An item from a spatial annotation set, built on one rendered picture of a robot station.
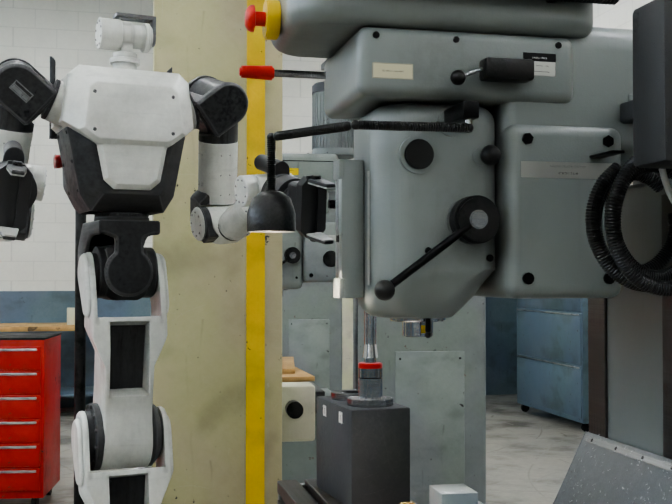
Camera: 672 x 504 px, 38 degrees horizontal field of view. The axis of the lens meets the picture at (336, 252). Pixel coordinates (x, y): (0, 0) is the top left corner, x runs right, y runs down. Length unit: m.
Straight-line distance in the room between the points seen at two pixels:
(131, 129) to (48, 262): 8.42
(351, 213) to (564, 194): 0.32
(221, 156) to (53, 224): 8.29
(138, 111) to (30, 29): 8.71
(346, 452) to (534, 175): 0.70
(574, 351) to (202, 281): 6.02
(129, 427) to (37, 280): 8.39
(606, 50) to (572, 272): 0.34
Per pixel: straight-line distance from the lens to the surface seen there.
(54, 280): 10.46
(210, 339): 3.19
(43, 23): 10.78
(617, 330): 1.72
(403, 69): 1.42
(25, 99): 2.10
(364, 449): 1.87
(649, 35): 1.33
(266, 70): 1.59
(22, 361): 5.95
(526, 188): 1.46
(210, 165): 2.24
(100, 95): 2.07
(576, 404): 8.87
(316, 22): 1.42
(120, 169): 2.07
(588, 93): 1.53
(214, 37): 3.28
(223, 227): 2.19
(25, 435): 6.00
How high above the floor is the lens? 1.38
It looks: 1 degrees up
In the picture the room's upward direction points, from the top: straight up
